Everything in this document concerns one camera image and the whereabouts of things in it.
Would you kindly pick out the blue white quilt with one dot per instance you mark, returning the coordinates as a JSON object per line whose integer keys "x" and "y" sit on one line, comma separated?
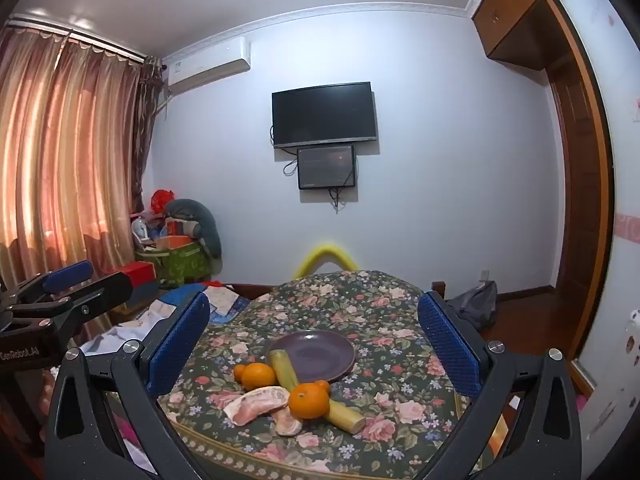
{"x": 225, "y": 302}

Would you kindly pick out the black wall television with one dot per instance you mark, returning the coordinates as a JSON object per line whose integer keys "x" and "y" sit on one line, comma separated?
{"x": 324, "y": 114}

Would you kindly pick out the sugarcane piece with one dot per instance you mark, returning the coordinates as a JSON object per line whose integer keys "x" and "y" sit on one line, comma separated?
{"x": 346, "y": 414}
{"x": 282, "y": 369}

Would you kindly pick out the orange pink curtain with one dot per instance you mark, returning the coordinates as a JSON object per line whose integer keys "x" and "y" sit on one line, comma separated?
{"x": 65, "y": 150}

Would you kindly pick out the wooden overhead cabinet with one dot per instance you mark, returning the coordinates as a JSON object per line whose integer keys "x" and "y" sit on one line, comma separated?
{"x": 515, "y": 15}

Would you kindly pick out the brown curtain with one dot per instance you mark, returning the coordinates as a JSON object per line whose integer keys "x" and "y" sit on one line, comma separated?
{"x": 147, "y": 125}

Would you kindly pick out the pink cloth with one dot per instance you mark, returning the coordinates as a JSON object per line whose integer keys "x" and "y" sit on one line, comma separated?
{"x": 582, "y": 403}

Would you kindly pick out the small black wall monitor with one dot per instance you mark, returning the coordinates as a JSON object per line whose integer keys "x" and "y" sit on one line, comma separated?
{"x": 326, "y": 166}

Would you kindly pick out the white sliding wardrobe door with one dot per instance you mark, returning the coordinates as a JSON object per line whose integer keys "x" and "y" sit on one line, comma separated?
{"x": 620, "y": 210}

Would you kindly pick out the red plastic bag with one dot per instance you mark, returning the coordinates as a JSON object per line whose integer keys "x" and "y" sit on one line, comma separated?
{"x": 162, "y": 201}

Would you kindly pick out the green patterned box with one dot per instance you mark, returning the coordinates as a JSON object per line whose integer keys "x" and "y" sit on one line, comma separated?
{"x": 182, "y": 262}

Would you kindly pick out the large orange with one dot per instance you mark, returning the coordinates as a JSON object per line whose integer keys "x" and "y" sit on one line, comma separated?
{"x": 306, "y": 401}
{"x": 259, "y": 376}

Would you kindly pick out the purple plate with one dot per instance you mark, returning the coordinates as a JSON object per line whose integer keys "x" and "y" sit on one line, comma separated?
{"x": 320, "y": 357}

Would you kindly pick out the wooden bed post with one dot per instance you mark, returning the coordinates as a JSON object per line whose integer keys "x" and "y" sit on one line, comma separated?
{"x": 438, "y": 287}

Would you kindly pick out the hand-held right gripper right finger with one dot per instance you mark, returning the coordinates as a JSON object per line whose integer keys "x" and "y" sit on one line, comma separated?
{"x": 445, "y": 345}

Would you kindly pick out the floral blanket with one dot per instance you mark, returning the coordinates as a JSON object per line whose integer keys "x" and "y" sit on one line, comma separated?
{"x": 400, "y": 360}

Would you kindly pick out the white air conditioner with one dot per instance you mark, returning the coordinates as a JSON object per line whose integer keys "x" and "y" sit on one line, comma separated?
{"x": 210, "y": 67}

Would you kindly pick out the grey backpack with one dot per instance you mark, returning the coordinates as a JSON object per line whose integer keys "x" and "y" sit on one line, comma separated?
{"x": 475, "y": 305}

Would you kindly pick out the red box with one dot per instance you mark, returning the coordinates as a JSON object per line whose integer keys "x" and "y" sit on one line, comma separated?
{"x": 140, "y": 280}

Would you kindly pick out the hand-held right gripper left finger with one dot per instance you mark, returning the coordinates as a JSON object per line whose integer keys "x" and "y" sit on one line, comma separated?
{"x": 180, "y": 345}

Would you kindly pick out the peeled pomelo piece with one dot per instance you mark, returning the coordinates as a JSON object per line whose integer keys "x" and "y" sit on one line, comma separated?
{"x": 252, "y": 404}
{"x": 288, "y": 423}

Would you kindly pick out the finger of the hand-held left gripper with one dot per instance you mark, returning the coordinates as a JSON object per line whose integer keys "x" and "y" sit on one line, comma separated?
{"x": 67, "y": 276}
{"x": 100, "y": 291}

